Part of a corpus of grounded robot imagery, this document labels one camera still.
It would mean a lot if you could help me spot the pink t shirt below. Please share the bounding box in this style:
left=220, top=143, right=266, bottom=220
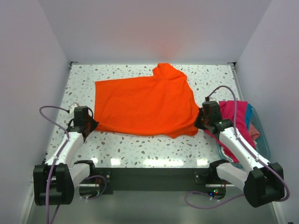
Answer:
left=205, top=100, right=256, bottom=163

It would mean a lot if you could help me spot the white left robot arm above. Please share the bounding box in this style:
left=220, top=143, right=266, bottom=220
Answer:
left=33, top=106, right=99, bottom=206

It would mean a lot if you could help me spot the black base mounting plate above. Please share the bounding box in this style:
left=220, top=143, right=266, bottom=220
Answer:
left=78, top=167, right=227, bottom=201

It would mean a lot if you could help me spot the orange t shirt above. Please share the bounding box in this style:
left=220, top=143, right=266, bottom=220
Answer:
left=94, top=63, right=199, bottom=138

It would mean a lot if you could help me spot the salmon t shirt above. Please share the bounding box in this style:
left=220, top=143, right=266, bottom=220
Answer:
left=249, top=123, right=260, bottom=141

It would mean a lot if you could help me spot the blue t shirt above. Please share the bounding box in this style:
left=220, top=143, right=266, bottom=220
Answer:
left=245, top=103, right=253, bottom=130

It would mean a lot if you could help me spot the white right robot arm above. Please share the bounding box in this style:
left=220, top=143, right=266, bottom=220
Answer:
left=195, top=101, right=290, bottom=208

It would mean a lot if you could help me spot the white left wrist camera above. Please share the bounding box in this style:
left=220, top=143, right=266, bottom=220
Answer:
left=69, top=102, right=79, bottom=113

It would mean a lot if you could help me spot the clear blue plastic bin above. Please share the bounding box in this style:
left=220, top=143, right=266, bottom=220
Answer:
left=217, top=107, right=271, bottom=169

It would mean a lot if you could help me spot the aluminium frame rail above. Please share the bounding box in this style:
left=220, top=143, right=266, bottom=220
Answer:
left=78, top=183, right=233, bottom=188

